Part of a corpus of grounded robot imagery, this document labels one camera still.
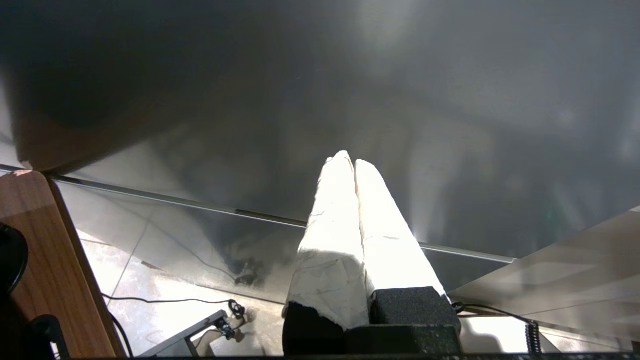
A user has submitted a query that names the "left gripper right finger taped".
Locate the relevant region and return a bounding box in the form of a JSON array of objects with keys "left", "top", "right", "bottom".
[{"left": 354, "top": 159, "right": 462, "bottom": 331}]

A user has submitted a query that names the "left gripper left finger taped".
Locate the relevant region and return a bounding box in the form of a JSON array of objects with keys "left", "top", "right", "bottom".
[{"left": 282, "top": 150, "right": 372, "bottom": 357}]

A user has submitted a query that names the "black metal stand base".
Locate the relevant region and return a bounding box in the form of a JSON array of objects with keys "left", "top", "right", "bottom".
[{"left": 140, "top": 310, "right": 236, "bottom": 359}]

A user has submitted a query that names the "grey glossy appliance front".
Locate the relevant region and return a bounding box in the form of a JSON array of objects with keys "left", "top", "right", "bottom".
[{"left": 0, "top": 0, "right": 640, "bottom": 306}]

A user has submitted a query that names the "grey glossy side panel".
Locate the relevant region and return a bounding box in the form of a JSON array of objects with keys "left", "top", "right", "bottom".
[{"left": 449, "top": 202, "right": 640, "bottom": 346}]

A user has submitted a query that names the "wooden table top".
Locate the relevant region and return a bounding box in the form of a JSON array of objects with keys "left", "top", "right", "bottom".
[{"left": 0, "top": 170, "right": 128, "bottom": 360}]

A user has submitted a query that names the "black round object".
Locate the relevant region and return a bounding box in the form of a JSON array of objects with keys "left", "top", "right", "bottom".
[{"left": 0, "top": 222, "right": 30, "bottom": 297}]

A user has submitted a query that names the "black coiled cable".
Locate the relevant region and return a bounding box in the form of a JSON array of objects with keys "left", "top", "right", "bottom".
[{"left": 452, "top": 302, "right": 545, "bottom": 357}]

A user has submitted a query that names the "thin black floor cable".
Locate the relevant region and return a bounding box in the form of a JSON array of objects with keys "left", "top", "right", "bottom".
[
  {"left": 102, "top": 294, "right": 247, "bottom": 322},
  {"left": 111, "top": 314, "right": 135, "bottom": 359}
]

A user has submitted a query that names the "black curved bracket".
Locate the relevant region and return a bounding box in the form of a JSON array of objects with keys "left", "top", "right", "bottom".
[{"left": 26, "top": 313, "right": 70, "bottom": 360}]

